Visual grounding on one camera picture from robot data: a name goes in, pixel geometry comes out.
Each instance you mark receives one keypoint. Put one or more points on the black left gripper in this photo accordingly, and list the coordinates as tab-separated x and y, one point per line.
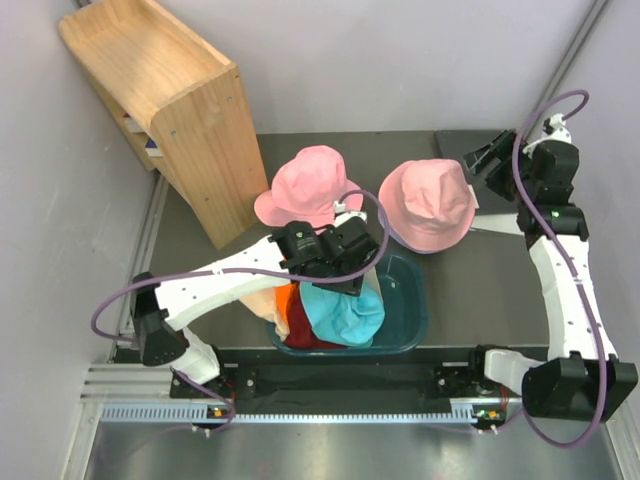
351	288

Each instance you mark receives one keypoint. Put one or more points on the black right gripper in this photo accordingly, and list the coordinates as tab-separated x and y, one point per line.
502	146

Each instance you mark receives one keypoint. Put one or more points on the lavender bucket hat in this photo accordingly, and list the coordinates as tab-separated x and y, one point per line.
384	222

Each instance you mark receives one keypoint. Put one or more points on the light pink bucket hat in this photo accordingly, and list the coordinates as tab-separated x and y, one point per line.
428	203

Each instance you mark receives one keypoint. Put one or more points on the turquoise bucket hat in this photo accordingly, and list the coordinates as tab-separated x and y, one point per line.
337	318

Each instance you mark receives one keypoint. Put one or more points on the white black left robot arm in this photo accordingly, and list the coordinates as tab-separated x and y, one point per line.
313	277

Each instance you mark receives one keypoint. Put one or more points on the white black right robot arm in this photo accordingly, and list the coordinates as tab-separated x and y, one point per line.
582	366

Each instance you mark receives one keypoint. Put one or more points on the beige bucket hat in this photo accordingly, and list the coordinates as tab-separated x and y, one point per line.
371	280

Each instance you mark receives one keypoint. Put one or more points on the teal plastic basin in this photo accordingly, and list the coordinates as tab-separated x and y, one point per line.
406	318

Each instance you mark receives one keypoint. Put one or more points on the orange bucket hat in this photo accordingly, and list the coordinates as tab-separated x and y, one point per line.
284	296

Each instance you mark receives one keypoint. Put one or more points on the dark red bucket hat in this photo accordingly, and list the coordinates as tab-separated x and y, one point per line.
301	335

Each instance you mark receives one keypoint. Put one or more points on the peach bucket hat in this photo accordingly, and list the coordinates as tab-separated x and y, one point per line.
263	304

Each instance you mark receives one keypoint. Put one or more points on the wooden shelf unit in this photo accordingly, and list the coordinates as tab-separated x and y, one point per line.
188	98

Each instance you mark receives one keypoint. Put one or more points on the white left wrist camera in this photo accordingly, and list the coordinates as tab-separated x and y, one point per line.
342	214

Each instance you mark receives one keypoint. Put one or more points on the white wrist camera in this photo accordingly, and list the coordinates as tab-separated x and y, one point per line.
554	129
342	214

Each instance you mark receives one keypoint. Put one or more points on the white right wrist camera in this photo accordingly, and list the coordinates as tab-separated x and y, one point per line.
554	129

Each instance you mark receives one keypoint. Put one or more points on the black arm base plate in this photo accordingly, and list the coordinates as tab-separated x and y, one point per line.
258	381

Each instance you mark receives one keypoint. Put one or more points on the aluminium frame rail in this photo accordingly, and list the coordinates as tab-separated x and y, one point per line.
130	427

